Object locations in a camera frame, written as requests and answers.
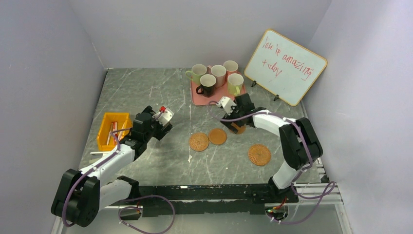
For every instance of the yellow plastic bin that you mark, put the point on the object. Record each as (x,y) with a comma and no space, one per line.
(110,122)

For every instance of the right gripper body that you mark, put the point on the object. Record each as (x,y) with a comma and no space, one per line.
(235,111)

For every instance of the light wooden coaster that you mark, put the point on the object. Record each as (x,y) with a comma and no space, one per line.
(240,130)
(217,136)

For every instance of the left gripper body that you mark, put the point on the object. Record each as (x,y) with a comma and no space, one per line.
(158,130)

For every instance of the pink serving tray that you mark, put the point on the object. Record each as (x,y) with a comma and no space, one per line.
(201,100)

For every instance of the whiteboard with red writing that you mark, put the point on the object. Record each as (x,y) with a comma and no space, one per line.
(284,68)

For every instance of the green mug front right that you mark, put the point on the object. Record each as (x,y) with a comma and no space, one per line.
(235,82)

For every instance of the black mug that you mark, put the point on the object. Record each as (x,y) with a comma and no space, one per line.
(207,85)

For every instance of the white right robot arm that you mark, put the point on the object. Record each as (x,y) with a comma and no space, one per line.
(300,144)

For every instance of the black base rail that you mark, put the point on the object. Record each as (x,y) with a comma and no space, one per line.
(254,199)

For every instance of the green mug back left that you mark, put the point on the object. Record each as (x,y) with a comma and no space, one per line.
(196,72)

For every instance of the red white marker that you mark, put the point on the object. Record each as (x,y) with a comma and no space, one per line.
(114,132)

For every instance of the pink mug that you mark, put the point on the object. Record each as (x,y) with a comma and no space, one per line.
(231,67)
(219,72)

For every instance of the pink mug back right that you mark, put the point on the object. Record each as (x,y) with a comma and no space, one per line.
(231,67)

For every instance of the green mug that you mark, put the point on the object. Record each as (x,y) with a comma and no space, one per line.
(235,82)
(196,72)

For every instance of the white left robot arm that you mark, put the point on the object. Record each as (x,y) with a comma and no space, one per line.
(81,194)

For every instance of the pink mug centre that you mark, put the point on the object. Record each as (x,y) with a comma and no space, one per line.
(219,72)

